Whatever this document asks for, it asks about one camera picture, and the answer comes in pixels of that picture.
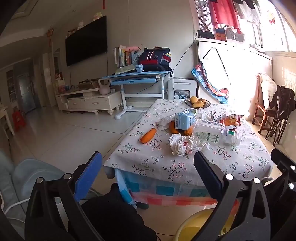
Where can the open book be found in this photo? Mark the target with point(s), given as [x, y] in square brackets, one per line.
[124, 69]

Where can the white side table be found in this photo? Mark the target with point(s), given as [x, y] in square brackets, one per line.
[5, 118]

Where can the clear plastic bottle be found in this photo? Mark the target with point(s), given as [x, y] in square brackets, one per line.
[208, 132]

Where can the colourful printed blanket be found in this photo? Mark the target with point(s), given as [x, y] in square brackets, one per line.
[208, 85]

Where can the wooden tray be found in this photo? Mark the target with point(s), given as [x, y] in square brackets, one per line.
[87, 83]

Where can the grey hanging clothes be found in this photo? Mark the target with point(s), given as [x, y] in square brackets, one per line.
[247, 10]

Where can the white television cabinet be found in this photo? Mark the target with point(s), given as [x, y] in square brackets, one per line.
[87, 100]

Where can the black bag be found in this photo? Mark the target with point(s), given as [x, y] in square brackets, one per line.
[205, 34]

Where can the red gift box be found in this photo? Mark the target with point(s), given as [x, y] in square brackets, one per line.
[220, 34]

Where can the yellow plush toy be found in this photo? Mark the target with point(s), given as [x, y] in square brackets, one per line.
[97, 16]

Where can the grey door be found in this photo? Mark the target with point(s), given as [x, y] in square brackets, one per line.
[26, 92]

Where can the black folding chair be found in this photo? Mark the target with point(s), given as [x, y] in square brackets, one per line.
[277, 129]

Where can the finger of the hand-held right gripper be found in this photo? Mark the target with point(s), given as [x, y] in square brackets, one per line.
[283, 162]

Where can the blue plastic holder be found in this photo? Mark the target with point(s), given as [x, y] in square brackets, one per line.
[139, 68]

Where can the orange fruit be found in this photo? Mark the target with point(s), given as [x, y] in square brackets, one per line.
[174, 129]
[189, 132]

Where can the white plush toy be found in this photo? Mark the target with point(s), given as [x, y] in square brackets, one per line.
[80, 25]

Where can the white appliance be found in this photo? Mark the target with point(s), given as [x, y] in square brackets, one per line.
[182, 87]

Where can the black jacket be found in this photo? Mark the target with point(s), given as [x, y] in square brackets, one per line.
[284, 99]

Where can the orange and red paper flyer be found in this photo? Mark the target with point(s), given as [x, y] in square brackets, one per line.
[229, 121]

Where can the small white tissue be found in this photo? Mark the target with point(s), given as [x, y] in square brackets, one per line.
[165, 122]

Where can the floral tablecloth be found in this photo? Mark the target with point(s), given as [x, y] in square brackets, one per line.
[150, 160]

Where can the wooden chair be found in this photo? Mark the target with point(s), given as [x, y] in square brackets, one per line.
[261, 113]

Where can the red hanging cloth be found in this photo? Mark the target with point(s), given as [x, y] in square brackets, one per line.
[224, 12]

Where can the navy and red backpack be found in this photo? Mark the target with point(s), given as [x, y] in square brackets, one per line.
[153, 59]

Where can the white cushion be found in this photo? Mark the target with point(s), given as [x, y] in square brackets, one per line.
[268, 90]

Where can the red plastic stool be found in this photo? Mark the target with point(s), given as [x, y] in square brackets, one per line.
[18, 119]

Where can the pink kettlebell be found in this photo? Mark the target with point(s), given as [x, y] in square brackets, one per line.
[104, 88]

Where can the orange carrot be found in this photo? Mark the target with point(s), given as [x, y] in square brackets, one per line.
[148, 135]

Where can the row of books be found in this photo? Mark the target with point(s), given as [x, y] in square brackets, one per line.
[122, 56]

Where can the person's left leg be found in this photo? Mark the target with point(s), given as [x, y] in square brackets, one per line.
[115, 217]

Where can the blue and white carton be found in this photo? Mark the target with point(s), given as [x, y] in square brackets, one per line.
[182, 120]

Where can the red window sticker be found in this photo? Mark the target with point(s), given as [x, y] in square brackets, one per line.
[271, 17]

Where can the yellow mango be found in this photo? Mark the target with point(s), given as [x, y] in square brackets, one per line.
[198, 104]
[193, 100]

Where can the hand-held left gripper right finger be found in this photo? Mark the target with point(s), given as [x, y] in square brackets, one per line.
[208, 176]

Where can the spotted brown mango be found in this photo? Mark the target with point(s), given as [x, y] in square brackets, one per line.
[202, 101]

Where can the large white tissue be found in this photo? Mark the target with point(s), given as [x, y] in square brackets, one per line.
[204, 114]

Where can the blue study desk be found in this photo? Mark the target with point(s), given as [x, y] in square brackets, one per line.
[138, 77]

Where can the dark glass fruit plate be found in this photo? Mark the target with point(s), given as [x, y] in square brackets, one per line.
[205, 106]

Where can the light blue padded chair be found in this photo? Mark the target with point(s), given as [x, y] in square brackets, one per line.
[30, 171]

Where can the pink plush toy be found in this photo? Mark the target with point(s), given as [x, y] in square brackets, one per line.
[133, 48]

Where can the red knot ornament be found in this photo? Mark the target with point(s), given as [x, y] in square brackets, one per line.
[49, 34]

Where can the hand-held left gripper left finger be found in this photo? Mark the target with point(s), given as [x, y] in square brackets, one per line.
[89, 176]

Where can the black television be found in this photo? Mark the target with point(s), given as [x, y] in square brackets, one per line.
[86, 41]

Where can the checked under tablecloth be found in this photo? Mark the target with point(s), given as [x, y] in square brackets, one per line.
[161, 190]

